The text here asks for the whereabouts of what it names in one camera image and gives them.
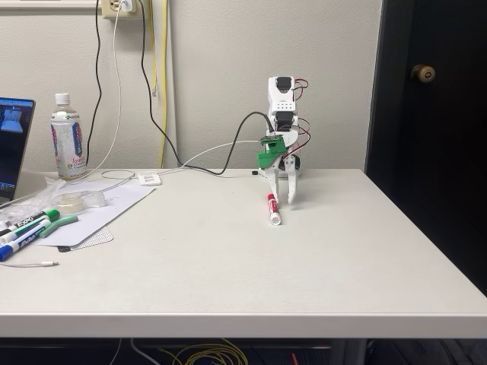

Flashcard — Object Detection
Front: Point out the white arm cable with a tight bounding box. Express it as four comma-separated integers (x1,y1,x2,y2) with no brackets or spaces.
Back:
158,140,266,176

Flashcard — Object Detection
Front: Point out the yellow network cable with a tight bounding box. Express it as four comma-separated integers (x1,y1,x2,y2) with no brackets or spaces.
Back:
158,0,169,169

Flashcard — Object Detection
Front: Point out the grey table leg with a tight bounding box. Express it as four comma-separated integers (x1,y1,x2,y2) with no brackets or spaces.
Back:
329,338,368,365

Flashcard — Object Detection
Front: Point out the yellow cable bundle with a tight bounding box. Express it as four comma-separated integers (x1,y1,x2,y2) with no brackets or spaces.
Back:
158,338,250,365

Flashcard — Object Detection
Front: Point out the light green plastic clip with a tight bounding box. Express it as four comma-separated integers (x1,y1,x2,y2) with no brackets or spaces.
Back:
39,214,79,240

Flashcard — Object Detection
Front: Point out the red black servo wire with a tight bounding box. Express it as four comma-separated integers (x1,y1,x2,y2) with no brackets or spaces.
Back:
294,118,313,155

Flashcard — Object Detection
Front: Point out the white charger cable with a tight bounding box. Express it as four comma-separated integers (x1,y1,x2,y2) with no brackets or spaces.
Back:
60,7,123,189

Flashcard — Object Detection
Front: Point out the green Expo marker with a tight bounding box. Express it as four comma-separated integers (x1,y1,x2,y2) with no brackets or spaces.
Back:
7,208,61,231

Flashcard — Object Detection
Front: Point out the black power cable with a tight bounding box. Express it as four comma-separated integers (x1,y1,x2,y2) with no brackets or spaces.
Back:
84,0,103,174

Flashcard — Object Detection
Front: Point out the black camera cable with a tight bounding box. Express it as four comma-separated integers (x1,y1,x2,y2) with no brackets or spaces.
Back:
138,0,275,176

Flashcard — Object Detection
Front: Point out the brass door knob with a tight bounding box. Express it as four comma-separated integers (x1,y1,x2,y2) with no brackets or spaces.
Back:
409,63,437,84

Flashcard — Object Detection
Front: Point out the blue Expo marker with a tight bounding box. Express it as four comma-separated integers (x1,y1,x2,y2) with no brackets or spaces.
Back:
0,236,40,262

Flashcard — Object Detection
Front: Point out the thin white cable loop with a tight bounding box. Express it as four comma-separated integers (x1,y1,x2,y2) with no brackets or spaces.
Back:
62,169,137,193

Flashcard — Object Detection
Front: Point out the white paper sheet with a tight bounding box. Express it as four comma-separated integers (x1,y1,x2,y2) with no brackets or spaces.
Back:
37,185,158,248

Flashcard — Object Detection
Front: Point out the clear tape dispenser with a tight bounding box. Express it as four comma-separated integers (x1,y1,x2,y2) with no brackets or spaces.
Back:
51,191,109,212

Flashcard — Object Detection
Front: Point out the white lightning cable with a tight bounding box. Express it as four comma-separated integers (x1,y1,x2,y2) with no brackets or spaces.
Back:
0,260,61,269

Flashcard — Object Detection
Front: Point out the black door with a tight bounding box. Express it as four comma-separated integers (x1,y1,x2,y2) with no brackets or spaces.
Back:
364,0,487,297

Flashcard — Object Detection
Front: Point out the black Expo marker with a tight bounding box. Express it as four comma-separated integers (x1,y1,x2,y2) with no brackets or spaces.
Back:
0,217,53,247

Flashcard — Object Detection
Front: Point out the white cable under table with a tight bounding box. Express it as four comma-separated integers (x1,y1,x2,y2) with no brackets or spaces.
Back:
130,337,157,365

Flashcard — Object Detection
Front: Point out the yellow cable with connector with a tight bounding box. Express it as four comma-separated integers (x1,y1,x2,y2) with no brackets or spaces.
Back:
149,0,159,98

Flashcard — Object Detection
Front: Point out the grey laptop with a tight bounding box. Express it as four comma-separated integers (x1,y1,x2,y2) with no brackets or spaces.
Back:
0,97,50,209

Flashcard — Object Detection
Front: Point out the red Expo marker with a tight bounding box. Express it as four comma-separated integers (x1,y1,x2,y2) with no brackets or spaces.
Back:
265,192,283,228

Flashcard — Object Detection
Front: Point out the white adapter hub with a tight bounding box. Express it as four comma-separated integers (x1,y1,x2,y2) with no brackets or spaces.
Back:
136,171,163,186

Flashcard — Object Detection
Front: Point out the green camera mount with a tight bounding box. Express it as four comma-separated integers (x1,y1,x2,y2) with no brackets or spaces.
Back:
255,133,287,169

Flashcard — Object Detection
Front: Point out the beige wall outlet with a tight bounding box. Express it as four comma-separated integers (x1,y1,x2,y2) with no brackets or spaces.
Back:
101,0,137,20

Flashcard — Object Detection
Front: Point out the clear drink bottle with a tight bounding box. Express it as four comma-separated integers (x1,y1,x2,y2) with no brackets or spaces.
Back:
49,93,88,181

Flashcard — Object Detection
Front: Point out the clear plastic bag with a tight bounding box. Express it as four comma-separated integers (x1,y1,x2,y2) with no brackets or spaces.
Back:
0,176,68,229

